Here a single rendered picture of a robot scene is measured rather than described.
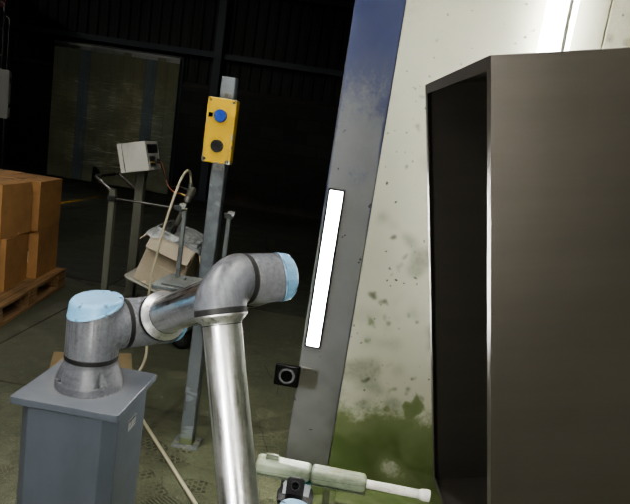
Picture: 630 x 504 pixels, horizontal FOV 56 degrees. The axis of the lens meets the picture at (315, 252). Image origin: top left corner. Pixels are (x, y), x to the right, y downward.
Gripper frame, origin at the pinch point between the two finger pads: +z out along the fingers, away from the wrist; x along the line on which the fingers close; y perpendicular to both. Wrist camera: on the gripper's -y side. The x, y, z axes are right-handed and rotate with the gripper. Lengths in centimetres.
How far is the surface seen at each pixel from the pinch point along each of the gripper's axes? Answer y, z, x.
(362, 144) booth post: -87, 81, 5
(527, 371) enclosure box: -57, -34, 43
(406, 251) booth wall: -49, 77, 27
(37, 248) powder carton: 31, 255, -221
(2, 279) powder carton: 41, 213, -222
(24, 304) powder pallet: 62, 225, -214
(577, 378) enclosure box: -57, -33, 53
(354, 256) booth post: -45, 77, 8
